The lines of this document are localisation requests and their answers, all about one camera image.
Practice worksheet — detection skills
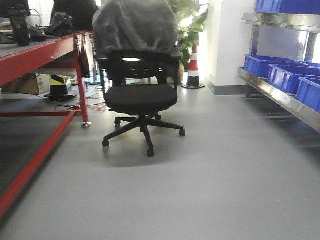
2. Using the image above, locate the blue bin middle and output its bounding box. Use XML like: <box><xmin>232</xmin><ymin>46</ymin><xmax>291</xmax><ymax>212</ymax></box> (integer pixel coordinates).
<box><xmin>267</xmin><ymin>64</ymin><xmax>320</xmax><ymax>94</ymax></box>

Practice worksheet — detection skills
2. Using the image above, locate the grey fleece jacket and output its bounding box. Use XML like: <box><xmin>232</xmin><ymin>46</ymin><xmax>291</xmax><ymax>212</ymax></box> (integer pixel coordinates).
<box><xmin>92</xmin><ymin>0</ymin><xmax>179</xmax><ymax>57</ymax></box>

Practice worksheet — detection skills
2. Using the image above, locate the green potted plant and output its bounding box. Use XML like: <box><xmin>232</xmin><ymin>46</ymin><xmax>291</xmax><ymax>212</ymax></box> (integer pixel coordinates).
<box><xmin>168</xmin><ymin>0</ymin><xmax>209</xmax><ymax>71</ymax></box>

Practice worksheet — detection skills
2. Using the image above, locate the cardboard box under bench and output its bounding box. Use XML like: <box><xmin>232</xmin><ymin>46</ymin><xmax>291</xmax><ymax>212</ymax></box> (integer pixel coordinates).
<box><xmin>0</xmin><ymin>73</ymin><xmax>51</xmax><ymax>95</ymax></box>

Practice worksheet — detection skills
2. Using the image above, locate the blue bin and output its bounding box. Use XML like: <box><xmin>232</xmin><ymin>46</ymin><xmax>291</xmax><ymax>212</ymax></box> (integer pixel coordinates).
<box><xmin>267</xmin><ymin>64</ymin><xmax>320</xmax><ymax>94</ymax></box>
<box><xmin>296</xmin><ymin>76</ymin><xmax>320</xmax><ymax>113</ymax></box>
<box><xmin>243</xmin><ymin>54</ymin><xmax>308</xmax><ymax>78</ymax></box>

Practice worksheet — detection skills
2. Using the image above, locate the blue bin far left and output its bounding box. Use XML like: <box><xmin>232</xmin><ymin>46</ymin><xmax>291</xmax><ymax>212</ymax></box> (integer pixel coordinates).
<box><xmin>243</xmin><ymin>54</ymin><xmax>308</xmax><ymax>78</ymax></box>

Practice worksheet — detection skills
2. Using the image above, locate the orange cable on floor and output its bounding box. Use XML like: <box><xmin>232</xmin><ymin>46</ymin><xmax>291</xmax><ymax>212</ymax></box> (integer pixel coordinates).
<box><xmin>77</xmin><ymin>84</ymin><xmax>108</xmax><ymax>113</ymax></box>

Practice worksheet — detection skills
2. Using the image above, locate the black office chair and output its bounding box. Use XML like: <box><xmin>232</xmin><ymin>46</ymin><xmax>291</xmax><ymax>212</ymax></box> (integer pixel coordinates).
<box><xmin>95</xmin><ymin>42</ymin><xmax>186</xmax><ymax>157</ymax></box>

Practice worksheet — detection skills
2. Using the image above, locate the metal storage shelf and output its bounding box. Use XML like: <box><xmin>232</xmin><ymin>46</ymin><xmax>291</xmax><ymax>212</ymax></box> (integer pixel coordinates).
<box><xmin>237</xmin><ymin>12</ymin><xmax>320</xmax><ymax>131</ymax></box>

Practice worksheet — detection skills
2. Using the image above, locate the blue bin near right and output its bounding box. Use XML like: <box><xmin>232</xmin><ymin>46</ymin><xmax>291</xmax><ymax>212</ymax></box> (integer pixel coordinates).
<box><xmin>296</xmin><ymin>76</ymin><xmax>320</xmax><ymax>113</ymax></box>

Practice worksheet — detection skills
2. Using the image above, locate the orange white traffic cone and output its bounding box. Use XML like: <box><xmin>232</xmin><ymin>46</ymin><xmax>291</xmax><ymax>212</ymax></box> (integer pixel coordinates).
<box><xmin>182</xmin><ymin>45</ymin><xmax>205</xmax><ymax>90</ymax></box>

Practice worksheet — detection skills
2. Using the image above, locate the red workbench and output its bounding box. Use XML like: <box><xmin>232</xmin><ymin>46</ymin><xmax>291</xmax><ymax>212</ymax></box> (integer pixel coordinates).
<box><xmin>0</xmin><ymin>31</ymin><xmax>95</xmax><ymax>221</ymax></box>

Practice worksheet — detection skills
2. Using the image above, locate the black bag on bench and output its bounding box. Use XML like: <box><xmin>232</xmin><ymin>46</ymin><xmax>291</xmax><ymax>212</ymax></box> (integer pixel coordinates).
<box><xmin>44</xmin><ymin>12</ymin><xmax>73</xmax><ymax>37</ymax></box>

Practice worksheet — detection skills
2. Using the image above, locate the yellow black striped box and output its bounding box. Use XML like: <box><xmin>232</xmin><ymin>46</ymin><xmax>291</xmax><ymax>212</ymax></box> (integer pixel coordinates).
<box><xmin>50</xmin><ymin>74</ymin><xmax>72</xmax><ymax>96</ymax></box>

